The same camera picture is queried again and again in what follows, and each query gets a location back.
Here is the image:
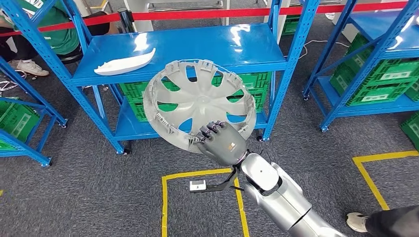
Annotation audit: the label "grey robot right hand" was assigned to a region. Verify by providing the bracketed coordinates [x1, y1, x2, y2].
[196, 120, 249, 167]

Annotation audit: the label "grey plastic wheel hubcap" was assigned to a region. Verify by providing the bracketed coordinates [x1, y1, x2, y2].
[143, 59, 257, 155]

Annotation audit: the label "blue metal shelf rack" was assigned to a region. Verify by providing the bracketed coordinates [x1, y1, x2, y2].
[0, 0, 321, 156]
[0, 57, 68, 168]
[301, 0, 419, 133]

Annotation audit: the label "white curved plastic part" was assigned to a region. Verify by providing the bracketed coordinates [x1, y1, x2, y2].
[94, 47, 157, 77]

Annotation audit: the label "white desk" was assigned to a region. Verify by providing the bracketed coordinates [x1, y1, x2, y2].
[124, 0, 230, 33]
[263, 0, 359, 43]

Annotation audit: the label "red barrier tape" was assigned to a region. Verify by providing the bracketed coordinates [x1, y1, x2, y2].
[0, 0, 410, 38]

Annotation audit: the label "black stool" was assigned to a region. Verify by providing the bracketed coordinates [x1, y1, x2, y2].
[57, 52, 109, 92]

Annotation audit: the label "standing person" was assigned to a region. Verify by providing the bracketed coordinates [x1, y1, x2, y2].
[346, 205, 419, 237]

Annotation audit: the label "seated person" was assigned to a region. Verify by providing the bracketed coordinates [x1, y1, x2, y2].
[0, 0, 120, 78]

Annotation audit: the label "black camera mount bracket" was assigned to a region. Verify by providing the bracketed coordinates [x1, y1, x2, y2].
[190, 165, 245, 194]

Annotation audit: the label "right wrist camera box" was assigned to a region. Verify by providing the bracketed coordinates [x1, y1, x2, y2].
[189, 180, 207, 192]

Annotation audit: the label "white floor cable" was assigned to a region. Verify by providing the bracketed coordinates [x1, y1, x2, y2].
[299, 39, 350, 60]

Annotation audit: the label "black stanchion post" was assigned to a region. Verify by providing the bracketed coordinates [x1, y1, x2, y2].
[117, 7, 135, 34]

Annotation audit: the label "tangled floor cables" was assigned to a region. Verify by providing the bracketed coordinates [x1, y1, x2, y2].
[0, 70, 27, 92]

